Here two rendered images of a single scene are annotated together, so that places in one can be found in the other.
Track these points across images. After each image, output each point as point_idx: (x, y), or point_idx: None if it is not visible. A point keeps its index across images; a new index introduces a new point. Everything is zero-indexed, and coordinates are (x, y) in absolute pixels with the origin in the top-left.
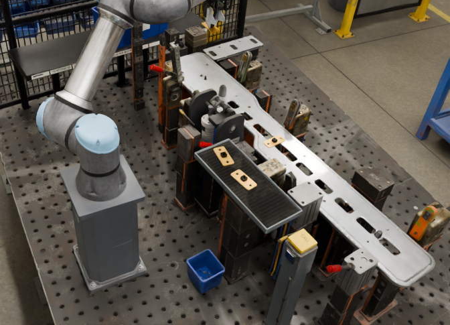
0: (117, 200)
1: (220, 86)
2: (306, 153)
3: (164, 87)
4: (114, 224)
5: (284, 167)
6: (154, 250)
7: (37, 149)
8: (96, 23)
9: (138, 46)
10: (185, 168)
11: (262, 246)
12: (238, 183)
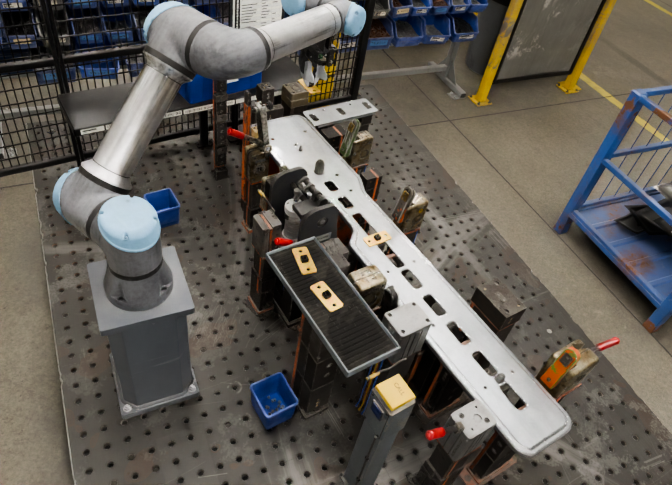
0: (156, 311)
1: (317, 161)
2: (416, 258)
3: (246, 157)
4: (153, 339)
5: (384, 277)
6: (213, 365)
7: None
8: (140, 73)
9: (221, 102)
10: (261, 264)
11: None
12: (319, 301)
